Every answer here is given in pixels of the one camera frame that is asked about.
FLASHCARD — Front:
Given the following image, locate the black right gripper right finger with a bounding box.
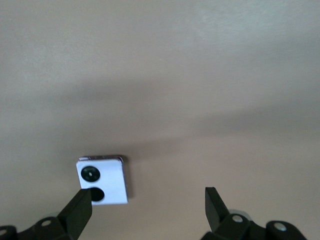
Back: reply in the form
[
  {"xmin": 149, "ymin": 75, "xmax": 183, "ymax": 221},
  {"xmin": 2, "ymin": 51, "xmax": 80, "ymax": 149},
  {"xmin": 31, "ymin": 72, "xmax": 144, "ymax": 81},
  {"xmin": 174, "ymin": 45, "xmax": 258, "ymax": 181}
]
[{"xmin": 201, "ymin": 186, "xmax": 307, "ymax": 240}]

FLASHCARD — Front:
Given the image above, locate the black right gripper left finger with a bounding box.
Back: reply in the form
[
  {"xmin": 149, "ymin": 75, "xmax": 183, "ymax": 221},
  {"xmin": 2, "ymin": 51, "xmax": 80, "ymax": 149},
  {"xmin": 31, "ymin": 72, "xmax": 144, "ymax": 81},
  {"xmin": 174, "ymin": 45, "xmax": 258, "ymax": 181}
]
[{"xmin": 0, "ymin": 188, "xmax": 94, "ymax": 240}]

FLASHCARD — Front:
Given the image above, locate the lavender flip phone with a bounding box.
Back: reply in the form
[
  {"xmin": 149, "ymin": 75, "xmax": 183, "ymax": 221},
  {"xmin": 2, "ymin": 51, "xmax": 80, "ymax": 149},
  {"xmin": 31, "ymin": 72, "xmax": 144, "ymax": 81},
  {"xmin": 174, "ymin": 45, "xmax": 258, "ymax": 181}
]
[{"xmin": 75, "ymin": 154, "xmax": 131, "ymax": 206}]

